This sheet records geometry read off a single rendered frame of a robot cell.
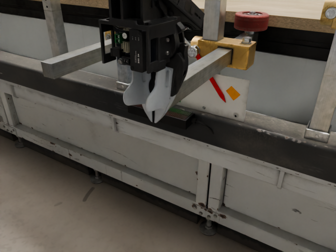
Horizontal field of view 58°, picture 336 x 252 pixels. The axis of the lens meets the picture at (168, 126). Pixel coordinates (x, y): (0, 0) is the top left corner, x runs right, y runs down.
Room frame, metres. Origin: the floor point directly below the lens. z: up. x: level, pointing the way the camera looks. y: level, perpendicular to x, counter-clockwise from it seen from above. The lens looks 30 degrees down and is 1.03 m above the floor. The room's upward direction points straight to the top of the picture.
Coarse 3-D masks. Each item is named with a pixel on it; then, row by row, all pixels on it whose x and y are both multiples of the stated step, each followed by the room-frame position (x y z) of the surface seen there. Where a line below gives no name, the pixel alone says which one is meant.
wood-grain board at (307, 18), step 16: (64, 0) 1.16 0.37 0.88; (80, 0) 1.12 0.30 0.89; (96, 0) 1.08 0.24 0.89; (192, 0) 1.03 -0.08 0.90; (240, 0) 1.03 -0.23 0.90; (256, 0) 1.03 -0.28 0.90; (272, 0) 1.03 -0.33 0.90; (288, 0) 1.03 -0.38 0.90; (304, 0) 1.03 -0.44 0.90; (320, 0) 1.03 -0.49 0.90; (272, 16) 0.78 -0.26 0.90; (288, 16) 0.76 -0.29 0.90; (304, 16) 0.75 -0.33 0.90; (320, 16) 0.75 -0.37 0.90
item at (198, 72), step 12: (240, 36) 0.72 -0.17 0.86; (252, 36) 0.73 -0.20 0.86; (204, 60) 0.54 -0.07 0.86; (216, 60) 0.55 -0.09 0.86; (228, 60) 0.60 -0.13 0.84; (192, 72) 0.48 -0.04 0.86; (204, 72) 0.51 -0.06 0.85; (216, 72) 0.55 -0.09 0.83; (192, 84) 0.47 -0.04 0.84; (180, 96) 0.43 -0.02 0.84
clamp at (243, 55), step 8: (192, 40) 0.67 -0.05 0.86; (200, 40) 0.66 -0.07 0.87; (208, 40) 0.65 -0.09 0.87; (224, 40) 0.65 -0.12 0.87; (232, 40) 0.65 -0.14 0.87; (240, 40) 0.65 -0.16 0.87; (200, 48) 0.65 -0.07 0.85; (208, 48) 0.64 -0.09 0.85; (216, 48) 0.64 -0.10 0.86; (232, 48) 0.62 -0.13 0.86; (240, 48) 0.61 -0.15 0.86; (248, 48) 0.60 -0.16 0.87; (232, 56) 0.62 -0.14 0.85; (240, 56) 0.61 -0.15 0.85; (248, 56) 0.60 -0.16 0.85; (232, 64) 0.62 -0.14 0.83; (240, 64) 0.61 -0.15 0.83; (248, 64) 0.61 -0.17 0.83
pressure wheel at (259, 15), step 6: (240, 12) 0.77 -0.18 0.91; (246, 12) 0.78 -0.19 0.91; (252, 12) 0.75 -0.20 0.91; (258, 12) 0.77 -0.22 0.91; (264, 12) 0.77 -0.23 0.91; (234, 18) 0.77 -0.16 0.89; (240, 18) 0.74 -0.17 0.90; (246, 18) 0.73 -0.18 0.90; (252, 18) 0.72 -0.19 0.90; (258, 18) 0.72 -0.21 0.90; (264, 18) 0.73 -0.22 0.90; (234, 24) 0.76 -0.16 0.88; (240, 24) 0.73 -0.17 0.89; (246, 24) 0.73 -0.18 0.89; (252, 24) 0.72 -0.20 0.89; (258, 24) 0.72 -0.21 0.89; (264, 24) 0.73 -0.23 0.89; (246, 30) 0.72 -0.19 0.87; (252, 30) 0.72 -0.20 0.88; (258, 30) 0.72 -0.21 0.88
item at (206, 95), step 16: (208, 80) 0.64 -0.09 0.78; (224, 80) 0.62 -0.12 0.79; (240, 80) 0.60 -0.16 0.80; (192, 96) 0.66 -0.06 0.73; (208, 96) 0.64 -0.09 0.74; (224, 96) 0.62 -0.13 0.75; (240, 96) 0.60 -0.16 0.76; (208, 112) 0.64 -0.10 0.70; (224, 112) 0.62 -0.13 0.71; (240, 112) 0.60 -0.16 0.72
